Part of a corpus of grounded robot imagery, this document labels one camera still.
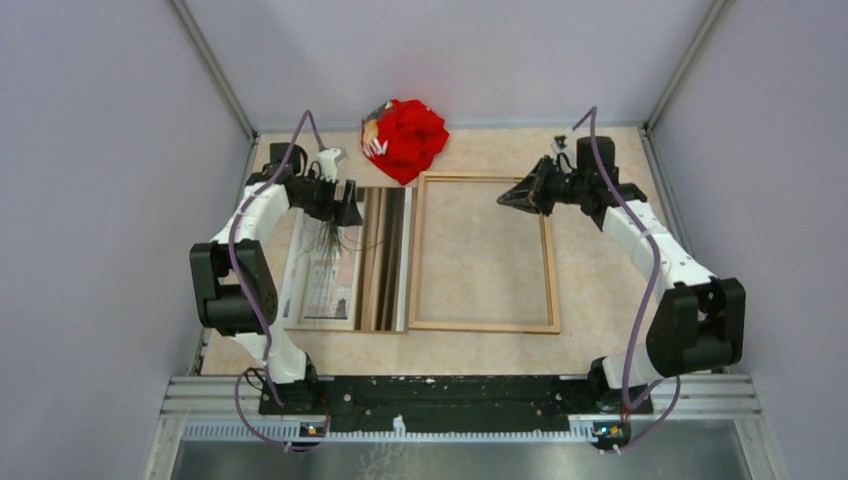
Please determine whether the red crumpled cloth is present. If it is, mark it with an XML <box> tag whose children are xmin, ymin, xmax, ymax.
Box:
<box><xmin>360</xmin><ymin>99</ymin><xmax>450</xmax><ymax>185</ymax></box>

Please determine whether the left controller board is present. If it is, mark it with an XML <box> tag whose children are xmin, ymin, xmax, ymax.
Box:
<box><xmin>299</xmin><ymin>422</ymin><xmax>326</xmax><ymax>438</ymax></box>

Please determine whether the right controller board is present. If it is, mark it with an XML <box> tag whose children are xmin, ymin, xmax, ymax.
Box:
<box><xmin>592</xmin><ymin>422</ymin><xmax>631</xmax><ymax>443</ymax></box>

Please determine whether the photo with glass sheet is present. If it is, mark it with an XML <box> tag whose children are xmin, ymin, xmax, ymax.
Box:
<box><xmin>277</xmin><ymin>187</ymin><xmax>417</xmax><ymax>334</ymax></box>

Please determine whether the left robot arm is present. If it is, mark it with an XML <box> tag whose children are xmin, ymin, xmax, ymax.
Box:
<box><xmin>189</xmin><ymin>142</ymin><xmax>363</xmax><ymax>414</ymax></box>

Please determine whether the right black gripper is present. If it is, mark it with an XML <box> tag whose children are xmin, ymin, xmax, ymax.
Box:
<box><xmin>498</xmin><ymin>155</ymin><xmax>589</xmax><ymax>218</ymax></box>

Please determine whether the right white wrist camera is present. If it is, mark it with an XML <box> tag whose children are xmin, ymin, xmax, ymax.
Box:
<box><xmin>551</xmin><ymin>135</ymin><xmax>576</xmax><ymax>170</ymax></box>

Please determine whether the aluminium rail front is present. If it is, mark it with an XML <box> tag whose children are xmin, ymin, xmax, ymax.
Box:
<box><xmin>160</xmin><ymin>373</ymin><xmax>761</xmax><ymax>447</ymax></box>

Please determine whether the controller board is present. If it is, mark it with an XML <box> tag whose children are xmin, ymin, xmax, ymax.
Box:
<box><xmin>299</xmin><ymin>422</ymin><xmax>326</xmax><ymax>438</ymax></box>
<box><xmin>592</xmin><ymin>422</ymin><xmax>631</xmax><ymax>443</ymax></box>

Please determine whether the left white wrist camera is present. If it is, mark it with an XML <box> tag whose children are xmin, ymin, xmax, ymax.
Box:
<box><xmin>317</xmin><ymin>147</ymin><xmax>347</xmax><ymax>181</ymax></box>

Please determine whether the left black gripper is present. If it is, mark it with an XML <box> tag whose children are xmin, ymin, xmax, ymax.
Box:
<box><xmin>293</xmin><ymin>168</ymin><xmax>362</xmax><ymax>226</ymax></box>

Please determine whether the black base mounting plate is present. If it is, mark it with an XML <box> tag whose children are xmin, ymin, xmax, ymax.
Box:
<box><xmin>258</xmin><ymin>375</ymin><xmax>622</xmax><ymax>433</ymax></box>

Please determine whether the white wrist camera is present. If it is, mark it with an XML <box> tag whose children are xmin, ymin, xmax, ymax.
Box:
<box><xmin>317</xmin><ymin>147</ymin><xmax>347</xmax><ymax>181</ymax></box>
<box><xmin>551</xmin><ymin>135</ymin><xmax>576</xmax><ymax>170</ymax></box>

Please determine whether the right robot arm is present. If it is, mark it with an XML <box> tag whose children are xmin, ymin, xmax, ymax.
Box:
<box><xmin>497</xmin><ymin>136</ymin><xmax>746</xmax><ymax>412</ymax></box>

